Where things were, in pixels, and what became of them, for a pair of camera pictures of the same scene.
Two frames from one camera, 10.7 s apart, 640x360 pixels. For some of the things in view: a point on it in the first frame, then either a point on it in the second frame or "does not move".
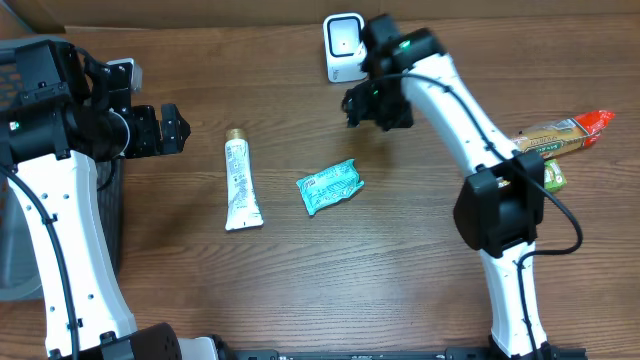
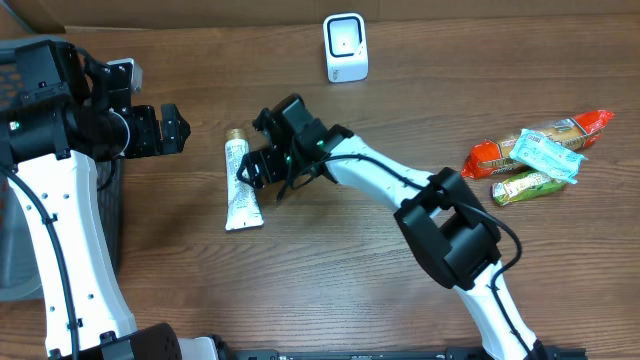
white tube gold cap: x=242 y=206 does not move
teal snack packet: x=330 y=185 → x=547 y=156
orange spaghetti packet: x=577 y=132 does not move
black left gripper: x=176 y=137 does not move
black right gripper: x=367 y=110 → x=275 y=152
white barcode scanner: x=344 y=50 does not move
